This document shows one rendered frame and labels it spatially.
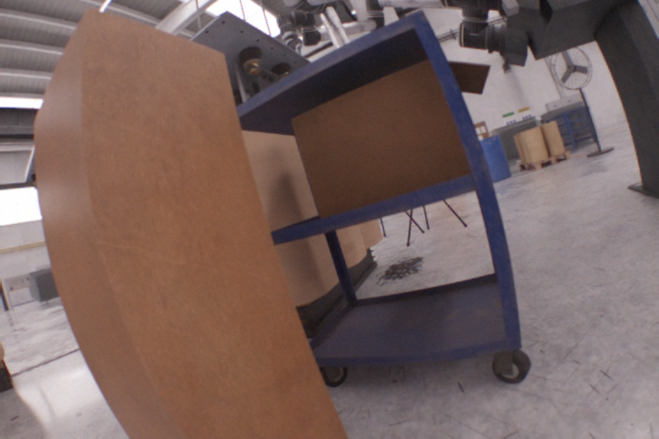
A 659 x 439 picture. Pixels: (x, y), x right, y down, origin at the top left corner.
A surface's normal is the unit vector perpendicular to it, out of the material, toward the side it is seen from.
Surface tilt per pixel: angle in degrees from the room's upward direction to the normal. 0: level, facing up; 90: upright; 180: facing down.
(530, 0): 90
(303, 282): 90
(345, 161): 90
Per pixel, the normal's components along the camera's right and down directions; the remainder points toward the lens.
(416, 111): -0.42, 0.09
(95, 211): 0.87, -0.29
